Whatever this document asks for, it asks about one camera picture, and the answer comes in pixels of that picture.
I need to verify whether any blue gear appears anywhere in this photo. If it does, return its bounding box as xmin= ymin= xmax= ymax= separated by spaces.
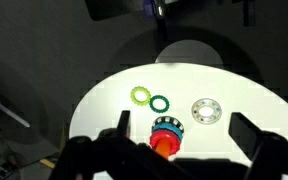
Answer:
xmin=152 ymin=114 xmax=186 ymax=134

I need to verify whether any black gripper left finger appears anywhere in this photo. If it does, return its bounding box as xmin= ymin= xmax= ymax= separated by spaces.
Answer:
xmin=117 ymin=109 xmax=132 ymax=139

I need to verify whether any lime green toothed ring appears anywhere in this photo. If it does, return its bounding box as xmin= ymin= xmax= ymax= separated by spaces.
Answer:
xmin=129 ymin=85 xmax=152 ymax=107

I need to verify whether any white table pedestal base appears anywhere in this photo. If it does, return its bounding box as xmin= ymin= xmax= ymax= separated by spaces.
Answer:
xmin=154 ymin=39 xmax=224 ymax=65

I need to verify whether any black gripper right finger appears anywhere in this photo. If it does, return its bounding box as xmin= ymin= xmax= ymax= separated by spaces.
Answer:
xmin=228 ymin=112 xmax=269 ymax=162

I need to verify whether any yellow strip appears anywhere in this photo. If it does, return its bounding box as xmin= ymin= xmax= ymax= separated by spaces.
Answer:
xmin=39 ymin=158 xmax=57 ymax=169

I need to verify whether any orange post ring holder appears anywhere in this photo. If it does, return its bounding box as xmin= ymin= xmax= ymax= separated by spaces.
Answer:
xmin=155 ymin=138 xmax=175 ymax=160

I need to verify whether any dark green toothed ring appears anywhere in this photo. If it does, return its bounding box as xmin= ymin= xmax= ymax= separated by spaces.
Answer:
xmin=149 ymin=94 xmax=171 ymax=113

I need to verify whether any red toothed ring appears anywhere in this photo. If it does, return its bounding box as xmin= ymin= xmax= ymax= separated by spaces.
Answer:
xmin=149 ymin=129 xmax=182 ymax=158

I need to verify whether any blue toothed ring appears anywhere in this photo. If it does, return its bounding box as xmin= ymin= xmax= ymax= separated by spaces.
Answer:
xmin=151 ymin=122 xmax=184 ymax=141

